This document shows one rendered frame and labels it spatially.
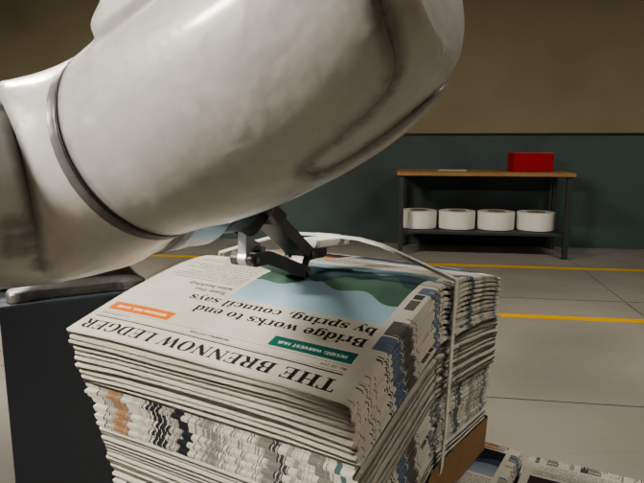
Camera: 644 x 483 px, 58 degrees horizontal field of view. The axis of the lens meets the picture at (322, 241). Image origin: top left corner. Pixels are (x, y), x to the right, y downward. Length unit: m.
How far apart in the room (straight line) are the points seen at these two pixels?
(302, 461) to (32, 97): 0.30
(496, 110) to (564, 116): 0.75
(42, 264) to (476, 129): 6.83
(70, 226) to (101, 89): 0.07
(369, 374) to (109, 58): 0.27
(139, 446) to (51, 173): 0.36
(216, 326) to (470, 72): 6.69
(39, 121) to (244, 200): 0.10
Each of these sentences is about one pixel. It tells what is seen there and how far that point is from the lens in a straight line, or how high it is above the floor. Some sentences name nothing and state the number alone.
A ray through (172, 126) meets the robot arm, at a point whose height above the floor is 1.22.
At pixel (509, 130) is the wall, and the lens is 7.10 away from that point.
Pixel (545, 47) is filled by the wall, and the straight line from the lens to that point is 7.24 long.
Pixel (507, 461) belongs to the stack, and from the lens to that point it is 0.79.
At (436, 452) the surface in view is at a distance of 0.62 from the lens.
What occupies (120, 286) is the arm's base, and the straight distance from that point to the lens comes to 0.89.
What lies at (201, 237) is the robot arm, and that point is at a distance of 0.41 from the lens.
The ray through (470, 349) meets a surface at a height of 0.99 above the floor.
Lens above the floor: 1.21
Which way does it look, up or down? 10 degrees down
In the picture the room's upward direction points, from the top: straight up
